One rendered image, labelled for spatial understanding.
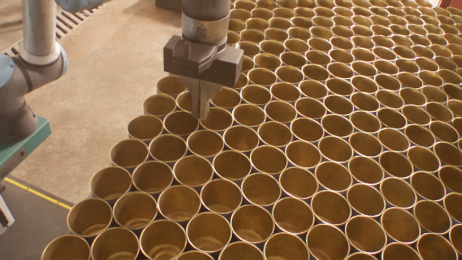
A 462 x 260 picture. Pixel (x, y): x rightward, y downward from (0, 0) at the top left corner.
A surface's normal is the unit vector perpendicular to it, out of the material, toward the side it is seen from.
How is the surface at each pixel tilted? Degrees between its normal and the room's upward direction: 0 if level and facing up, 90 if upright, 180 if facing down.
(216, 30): 92
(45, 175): 0
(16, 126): 72
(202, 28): 92
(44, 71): 109
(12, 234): 0
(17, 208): 0
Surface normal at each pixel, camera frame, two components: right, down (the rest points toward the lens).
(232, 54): 0.10, -0.71
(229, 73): -0.26, 0.66
